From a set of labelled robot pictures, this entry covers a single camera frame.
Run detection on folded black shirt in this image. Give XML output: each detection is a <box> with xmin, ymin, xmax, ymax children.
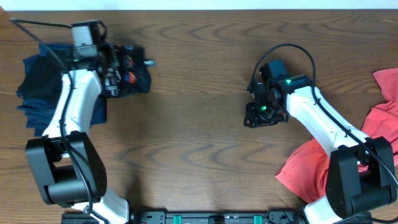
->
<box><xmin>16</xmin><ymin>55</ymin><xmax>63</xmax><ymax>101</ymax></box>

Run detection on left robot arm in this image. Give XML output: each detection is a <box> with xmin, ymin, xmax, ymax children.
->
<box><xmin>25</xmin><ymin>44</ymin><xmax>130</xmax><ymax>223</ymax></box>

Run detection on red t-shirt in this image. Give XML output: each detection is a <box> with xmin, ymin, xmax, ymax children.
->
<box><xmin>275</xmin><ymin>68</ymin><xmax>397</xmax><ymax>203</ymax></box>

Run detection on black orange-patterned jersey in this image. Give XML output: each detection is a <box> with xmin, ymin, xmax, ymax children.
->
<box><xmin>100</xmin><ymin>45</ymin><xmax>156</xmax><ymax>98</ymax></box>

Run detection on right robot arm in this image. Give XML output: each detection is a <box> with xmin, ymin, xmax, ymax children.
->
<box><xmin>244</xmin><ymin>72</ymin><xmax>397</xmax><ymax>223</ymax></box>

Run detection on folded navy blue shirt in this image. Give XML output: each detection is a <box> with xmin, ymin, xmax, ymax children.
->
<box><xmin>16</xmin><ymin>43</ymin><xmax>108</xmax><ymax>138</ymax></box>

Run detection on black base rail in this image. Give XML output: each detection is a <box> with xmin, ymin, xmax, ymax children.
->
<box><xmin>60</xmin><ymin>210</ymin><xmax>373</xmax><ymax>224</ymax></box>

